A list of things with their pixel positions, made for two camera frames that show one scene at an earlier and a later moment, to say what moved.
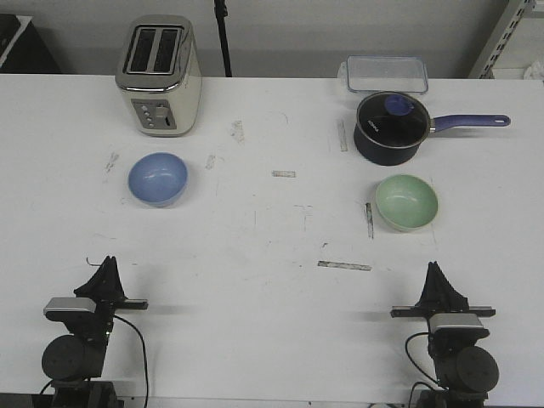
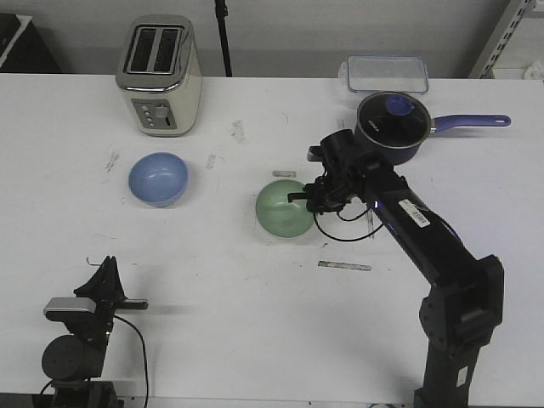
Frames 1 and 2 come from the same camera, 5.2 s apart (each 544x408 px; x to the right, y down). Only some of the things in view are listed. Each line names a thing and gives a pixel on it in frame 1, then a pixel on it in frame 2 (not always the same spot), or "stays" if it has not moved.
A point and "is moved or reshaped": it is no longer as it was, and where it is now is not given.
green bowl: x=406 y=202 is moved or reshaped
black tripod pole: x=221 y=12 stays
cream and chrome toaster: x=159 y=71 stays
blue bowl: x=157 y=179 stays
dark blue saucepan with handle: x=391 y=127 stays
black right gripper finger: x=429 y=293 → x=321 y=206
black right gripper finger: x=447 y=295 → x=298 y=195
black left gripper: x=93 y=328 stays
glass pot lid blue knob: x=393 y=119 stays
